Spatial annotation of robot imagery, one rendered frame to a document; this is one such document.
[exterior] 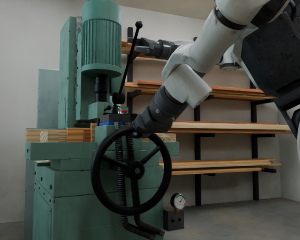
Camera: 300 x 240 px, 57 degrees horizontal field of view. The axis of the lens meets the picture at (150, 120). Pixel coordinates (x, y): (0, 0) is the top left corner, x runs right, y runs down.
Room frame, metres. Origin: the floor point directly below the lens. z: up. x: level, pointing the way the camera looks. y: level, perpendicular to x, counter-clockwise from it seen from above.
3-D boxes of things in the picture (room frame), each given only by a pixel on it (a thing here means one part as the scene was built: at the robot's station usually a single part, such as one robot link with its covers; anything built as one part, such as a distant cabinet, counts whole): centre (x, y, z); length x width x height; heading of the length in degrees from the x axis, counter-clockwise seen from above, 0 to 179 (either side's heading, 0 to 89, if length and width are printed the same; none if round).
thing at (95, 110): (1.23, 0.22, 1.03); 0.14 x 0.07 x 0.09; 29
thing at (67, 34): (1.47, 0.36, 1.16); 0.22 x 0.22 x 0.72; 29
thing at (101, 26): (1.21, 0.22, 1.35); 0.18 x 0.18 x 0.31
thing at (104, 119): (1.05, 0.12, 0.99); 0.13 x 0.11 x 0.06; 119
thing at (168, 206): (1.22, -0.08, 0.58); 0.12 x 0.08 x 0.08; 29
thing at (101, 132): (1.05, 0.12, 0.91); 0.15 x 0.14 x 0.09; 119
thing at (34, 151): (1.12, 0.16, 0.87); 0.61 x 0.30 x 0.06; 119
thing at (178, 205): (1.15, -0.11, 0.65); 0.06 x 0.04 x 0.08; 119
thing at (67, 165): (1.16, 0.19, 0.82); 0.40 x 0.21 x 0.04; 119
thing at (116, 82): (1.48, 0.19, 1.23); 0.09 x 0.08 x 0.15; 29
